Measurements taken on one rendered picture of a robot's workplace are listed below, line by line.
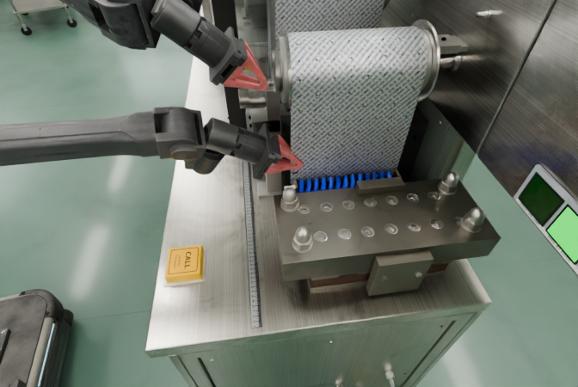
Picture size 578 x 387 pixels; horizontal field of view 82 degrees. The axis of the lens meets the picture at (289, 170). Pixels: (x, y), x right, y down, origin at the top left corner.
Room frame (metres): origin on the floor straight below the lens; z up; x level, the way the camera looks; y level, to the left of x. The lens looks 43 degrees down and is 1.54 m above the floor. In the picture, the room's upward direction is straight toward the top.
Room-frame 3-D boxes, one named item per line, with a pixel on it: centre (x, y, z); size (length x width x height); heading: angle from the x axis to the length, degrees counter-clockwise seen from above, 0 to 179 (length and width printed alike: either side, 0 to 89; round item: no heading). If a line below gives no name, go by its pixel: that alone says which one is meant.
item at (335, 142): (0.52, -0.12, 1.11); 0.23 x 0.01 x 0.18; 98
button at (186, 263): (0.38, 0.22, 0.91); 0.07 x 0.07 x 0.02; 8
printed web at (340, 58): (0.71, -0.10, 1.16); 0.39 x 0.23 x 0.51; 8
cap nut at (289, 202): (0.44, 0.00, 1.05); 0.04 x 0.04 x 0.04
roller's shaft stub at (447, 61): (0.61, -0.28, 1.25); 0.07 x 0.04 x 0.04; 98
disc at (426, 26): (0.60, -0.24, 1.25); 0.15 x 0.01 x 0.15; 8
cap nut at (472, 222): (0.39, -0.34, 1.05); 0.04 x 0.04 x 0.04
